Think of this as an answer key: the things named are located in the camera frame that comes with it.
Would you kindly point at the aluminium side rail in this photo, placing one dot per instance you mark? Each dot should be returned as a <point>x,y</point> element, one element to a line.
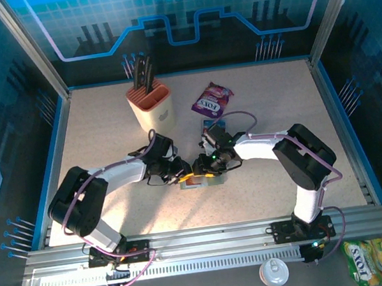
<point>61,139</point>
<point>329,103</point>

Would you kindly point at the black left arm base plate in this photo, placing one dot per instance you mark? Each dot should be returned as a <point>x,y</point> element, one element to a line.
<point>142,255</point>

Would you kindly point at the white can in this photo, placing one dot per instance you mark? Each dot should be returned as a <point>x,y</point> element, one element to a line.
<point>274,273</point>

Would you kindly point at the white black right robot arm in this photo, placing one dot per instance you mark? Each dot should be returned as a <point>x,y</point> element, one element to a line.
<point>258,146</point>

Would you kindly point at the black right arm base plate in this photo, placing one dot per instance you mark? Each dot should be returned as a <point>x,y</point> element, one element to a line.
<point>284,233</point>

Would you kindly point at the aluminium frame post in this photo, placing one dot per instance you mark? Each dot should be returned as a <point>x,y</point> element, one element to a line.
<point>332,11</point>
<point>34,51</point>

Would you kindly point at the aluminium frame rail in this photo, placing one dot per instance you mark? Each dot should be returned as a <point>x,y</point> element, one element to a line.
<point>207,239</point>

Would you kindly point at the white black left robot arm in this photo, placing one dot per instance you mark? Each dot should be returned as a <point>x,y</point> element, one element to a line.
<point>121,173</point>

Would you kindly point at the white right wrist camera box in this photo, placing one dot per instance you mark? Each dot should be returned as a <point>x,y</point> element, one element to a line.
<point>206,144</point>

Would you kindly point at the blue credit card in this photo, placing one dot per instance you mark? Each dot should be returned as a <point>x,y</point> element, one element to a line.
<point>208,124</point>

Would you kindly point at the purple candy bag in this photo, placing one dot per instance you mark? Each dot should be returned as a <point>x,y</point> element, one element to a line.
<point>212,101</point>

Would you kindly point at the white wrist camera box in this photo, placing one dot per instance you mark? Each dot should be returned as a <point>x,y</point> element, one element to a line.
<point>174,151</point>
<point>206,144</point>

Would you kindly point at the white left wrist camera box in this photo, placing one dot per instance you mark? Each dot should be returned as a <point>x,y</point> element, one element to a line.
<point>174,151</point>

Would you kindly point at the yellow green candy bag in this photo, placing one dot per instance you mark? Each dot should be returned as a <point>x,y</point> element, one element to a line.
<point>376,263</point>

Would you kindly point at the beige orange knife block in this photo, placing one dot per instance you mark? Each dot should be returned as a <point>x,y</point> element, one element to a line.
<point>153,112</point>

